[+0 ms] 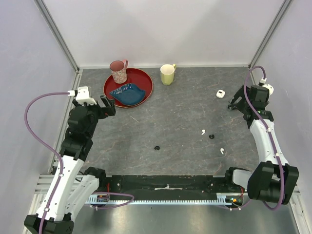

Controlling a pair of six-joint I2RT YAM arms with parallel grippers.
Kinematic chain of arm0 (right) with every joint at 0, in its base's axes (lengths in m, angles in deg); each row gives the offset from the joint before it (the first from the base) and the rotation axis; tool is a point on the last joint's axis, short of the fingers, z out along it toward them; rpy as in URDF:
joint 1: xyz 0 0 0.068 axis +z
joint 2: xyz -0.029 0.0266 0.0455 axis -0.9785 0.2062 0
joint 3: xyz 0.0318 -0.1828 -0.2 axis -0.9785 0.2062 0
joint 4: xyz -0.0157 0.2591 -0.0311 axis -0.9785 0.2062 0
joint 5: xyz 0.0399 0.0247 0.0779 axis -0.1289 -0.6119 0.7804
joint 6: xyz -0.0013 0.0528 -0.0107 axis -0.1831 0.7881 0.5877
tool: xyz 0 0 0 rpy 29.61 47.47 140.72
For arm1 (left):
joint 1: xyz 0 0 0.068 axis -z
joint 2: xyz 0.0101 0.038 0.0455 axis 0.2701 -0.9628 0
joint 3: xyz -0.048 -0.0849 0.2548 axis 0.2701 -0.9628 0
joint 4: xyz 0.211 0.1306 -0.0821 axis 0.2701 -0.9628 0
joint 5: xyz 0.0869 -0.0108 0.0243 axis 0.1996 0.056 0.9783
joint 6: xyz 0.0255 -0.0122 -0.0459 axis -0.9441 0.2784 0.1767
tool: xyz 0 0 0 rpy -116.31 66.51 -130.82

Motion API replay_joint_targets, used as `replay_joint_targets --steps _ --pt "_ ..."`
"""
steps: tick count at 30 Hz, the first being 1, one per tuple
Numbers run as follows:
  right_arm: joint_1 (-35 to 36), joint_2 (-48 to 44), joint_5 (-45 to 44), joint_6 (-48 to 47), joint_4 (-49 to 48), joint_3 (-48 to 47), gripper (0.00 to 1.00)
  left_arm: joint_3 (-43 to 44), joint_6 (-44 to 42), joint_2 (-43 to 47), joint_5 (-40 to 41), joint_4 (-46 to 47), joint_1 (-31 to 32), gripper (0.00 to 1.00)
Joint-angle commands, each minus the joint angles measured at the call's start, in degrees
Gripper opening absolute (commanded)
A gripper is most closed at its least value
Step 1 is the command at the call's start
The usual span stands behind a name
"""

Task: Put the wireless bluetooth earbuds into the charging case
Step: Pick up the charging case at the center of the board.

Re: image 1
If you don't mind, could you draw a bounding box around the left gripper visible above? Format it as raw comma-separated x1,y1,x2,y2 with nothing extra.
73,95,115,137

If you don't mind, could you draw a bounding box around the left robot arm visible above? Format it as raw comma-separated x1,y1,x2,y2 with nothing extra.
24,95,116,234

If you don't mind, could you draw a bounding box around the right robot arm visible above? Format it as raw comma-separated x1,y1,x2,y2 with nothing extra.
223,85,299,205

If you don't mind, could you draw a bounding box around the white earbud charging case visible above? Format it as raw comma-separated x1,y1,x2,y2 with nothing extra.
216,90,225,98

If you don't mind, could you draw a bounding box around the blue leaf-shaped dish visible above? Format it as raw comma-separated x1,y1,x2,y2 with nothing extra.
110,83,146,106

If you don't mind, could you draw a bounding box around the pink floral mug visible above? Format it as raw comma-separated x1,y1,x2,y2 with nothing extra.
110,59,128,84

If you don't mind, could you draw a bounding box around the red round tray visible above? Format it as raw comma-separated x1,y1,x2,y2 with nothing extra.
103,68,153,108

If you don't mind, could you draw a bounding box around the yellow-green mug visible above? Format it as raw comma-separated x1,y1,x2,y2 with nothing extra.
160,64,176,85

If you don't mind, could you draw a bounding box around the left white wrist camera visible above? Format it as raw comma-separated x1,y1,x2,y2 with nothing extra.
68,86,97,106

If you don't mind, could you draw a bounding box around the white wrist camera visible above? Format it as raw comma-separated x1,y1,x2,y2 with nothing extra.
68,86,97,106
258,77,274,96

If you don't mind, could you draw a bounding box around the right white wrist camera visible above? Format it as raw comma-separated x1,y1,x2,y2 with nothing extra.
258,77,274,96

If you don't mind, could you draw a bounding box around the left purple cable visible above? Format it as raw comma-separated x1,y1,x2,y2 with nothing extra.
24,91,135,234

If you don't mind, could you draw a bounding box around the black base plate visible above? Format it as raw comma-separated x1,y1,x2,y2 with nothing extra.
98,175,241,201

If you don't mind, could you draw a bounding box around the light blue cable duct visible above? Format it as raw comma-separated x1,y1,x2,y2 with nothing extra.
85,193,243,206

